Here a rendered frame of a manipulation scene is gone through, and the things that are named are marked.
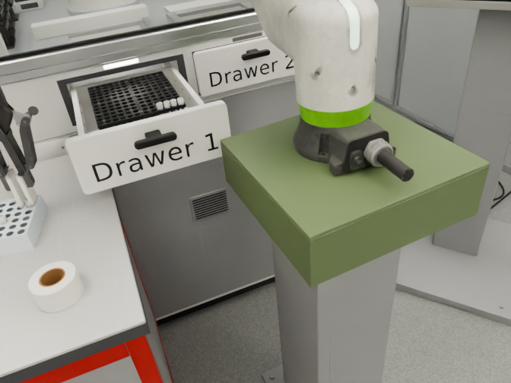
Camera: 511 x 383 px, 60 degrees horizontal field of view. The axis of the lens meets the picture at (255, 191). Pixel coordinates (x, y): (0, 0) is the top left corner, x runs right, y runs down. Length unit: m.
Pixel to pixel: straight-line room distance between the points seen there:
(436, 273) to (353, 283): 0.87
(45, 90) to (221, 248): 0.71
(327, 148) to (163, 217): 0.68
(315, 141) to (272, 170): 0.09
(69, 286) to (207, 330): 0.94
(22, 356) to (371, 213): 0.52
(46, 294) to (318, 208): 0.41
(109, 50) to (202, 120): 0.34
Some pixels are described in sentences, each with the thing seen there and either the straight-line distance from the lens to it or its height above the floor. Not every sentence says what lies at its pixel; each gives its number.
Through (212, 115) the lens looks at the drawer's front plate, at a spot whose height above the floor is 0.91.
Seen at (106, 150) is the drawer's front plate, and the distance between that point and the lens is 0.82.
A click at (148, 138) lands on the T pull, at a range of 0.79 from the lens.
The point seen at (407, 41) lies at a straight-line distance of 2.72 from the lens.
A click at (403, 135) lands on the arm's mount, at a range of 0.84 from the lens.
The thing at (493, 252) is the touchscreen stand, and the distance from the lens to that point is 1.89.
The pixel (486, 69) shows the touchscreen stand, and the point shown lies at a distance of 1.48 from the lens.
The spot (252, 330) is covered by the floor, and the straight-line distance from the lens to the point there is 1.58.
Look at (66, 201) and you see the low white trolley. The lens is 0.97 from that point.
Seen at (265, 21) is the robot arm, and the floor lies 1.05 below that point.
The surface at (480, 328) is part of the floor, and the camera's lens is 1.68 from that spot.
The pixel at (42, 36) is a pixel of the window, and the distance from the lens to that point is 1.10.
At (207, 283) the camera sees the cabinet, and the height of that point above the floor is 0.16.
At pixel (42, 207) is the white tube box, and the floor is 0.78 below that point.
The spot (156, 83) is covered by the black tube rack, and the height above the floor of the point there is 0.90.
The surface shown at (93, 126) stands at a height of 0.84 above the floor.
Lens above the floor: 1.27
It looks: 36 degrees down
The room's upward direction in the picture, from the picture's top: 6 degrees counter-clockwise
